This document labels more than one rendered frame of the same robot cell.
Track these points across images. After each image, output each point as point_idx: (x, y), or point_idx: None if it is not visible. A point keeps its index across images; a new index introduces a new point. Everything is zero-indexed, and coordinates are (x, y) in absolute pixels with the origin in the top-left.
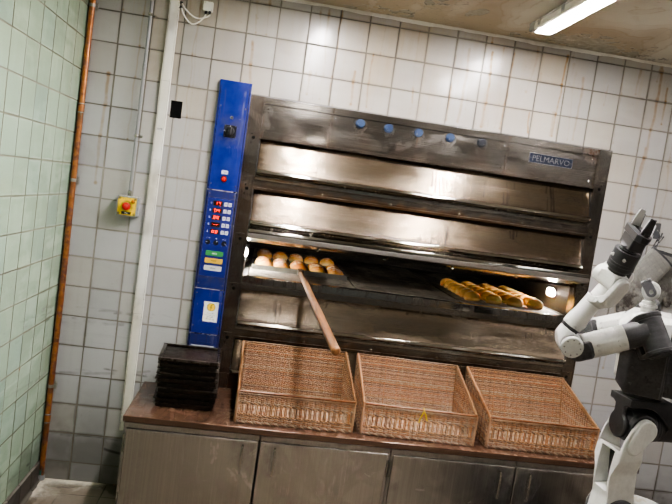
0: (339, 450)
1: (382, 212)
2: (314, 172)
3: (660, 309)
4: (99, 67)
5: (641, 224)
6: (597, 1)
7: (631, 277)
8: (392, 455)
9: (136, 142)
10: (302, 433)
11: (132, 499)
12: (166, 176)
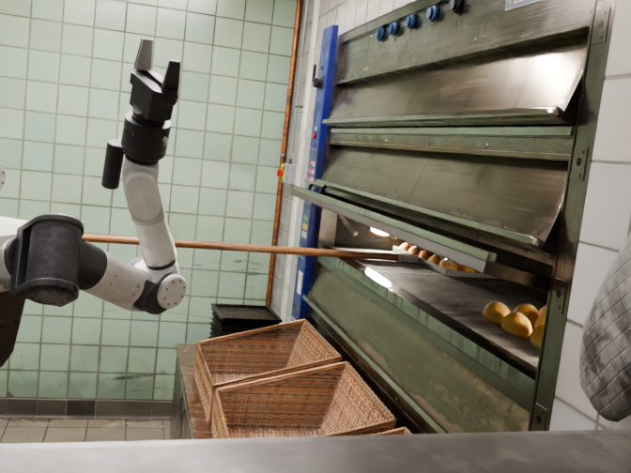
0: (191, 436)
1: (387, 156)
2: (349, 113)
3: (36, 229)
4: (300, 51)
5: (135, 63)
6: None
7: (123, 179)
8: None
9: (294, 112)
10: (188, 402)
11: (171, 423)
12: (306, 142)
